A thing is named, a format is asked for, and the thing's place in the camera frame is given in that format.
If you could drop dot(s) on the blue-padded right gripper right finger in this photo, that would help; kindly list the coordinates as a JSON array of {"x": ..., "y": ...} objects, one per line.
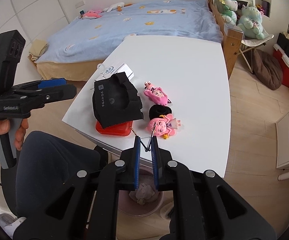
[{"x": 154, "y": 147}]

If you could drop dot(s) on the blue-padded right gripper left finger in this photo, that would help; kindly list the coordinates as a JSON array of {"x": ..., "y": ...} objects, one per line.
[{"x": 136, "y": 161}]

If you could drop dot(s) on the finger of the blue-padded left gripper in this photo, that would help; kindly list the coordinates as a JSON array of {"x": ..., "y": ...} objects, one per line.
[
  {"x": 40, "y": 84},
  {"x": 57, "y": 93}
]

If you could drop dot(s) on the red first aid box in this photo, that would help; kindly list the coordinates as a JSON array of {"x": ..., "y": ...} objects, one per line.
[{"x": 121, "y": 130}]

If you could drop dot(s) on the pink doll keychain large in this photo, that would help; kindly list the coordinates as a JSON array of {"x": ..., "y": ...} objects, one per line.
[{"x": 164, "y": 126}]

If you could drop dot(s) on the black sock pack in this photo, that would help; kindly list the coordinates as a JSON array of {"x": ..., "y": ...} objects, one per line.
[{"x": 116, "y": 101}]

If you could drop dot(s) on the white cotton socks box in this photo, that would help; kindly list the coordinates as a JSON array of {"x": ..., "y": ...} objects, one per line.
[{"x": 107, "y": 72}]

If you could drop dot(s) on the blue binder clips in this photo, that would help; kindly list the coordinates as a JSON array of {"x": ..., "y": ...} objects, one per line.
[{"x": 146, "y": 143}]

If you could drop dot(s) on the black hair scrunchie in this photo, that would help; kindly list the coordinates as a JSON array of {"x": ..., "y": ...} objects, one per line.
[{"x": 157, "y": 110}]

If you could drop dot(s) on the yellow folded blanket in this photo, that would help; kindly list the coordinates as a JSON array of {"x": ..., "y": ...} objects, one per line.
[{"x": 37, "y": 49}]

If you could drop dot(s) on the bed with blue sheet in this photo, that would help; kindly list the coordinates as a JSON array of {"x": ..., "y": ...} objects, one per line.
[{"x": 74, "y": 52}]

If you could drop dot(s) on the white table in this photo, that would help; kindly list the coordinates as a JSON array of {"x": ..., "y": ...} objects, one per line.
[{"x": 193, "y": 74}]

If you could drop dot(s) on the pink plush on bed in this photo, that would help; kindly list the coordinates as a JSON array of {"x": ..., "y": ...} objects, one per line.
[{"x": 92, "y": 14}]

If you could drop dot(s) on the white plush on bed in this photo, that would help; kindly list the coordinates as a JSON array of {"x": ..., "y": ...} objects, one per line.
[{"x": 117, "y": 6}]

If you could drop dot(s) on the wooden bed footboard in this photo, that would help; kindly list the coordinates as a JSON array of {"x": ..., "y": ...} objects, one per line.
[{"x": 231, "y": 39}]

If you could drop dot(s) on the folding camp chair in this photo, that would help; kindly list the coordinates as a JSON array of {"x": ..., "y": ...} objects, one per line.
[{"x": 249, "y": 45}]

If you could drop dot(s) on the brown bean bag cushion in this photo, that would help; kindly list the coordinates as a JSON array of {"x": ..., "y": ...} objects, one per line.
[{"x": 267, "y": 69}]

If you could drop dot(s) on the green dragon plush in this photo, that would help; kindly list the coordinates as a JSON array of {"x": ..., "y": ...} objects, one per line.
[{"x": 228, "y": 11}]

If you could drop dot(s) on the mint green bear plush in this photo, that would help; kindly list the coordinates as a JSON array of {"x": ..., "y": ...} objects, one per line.
[{"x": 250, "y": 22}]

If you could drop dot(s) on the red cooler box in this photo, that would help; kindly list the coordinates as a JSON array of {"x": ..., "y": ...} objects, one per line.
[{"x": 283, "y": 60}]

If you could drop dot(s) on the pink doll keychain small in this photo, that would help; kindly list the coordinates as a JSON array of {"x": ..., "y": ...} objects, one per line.
[{"x": 156, "y": 94}]

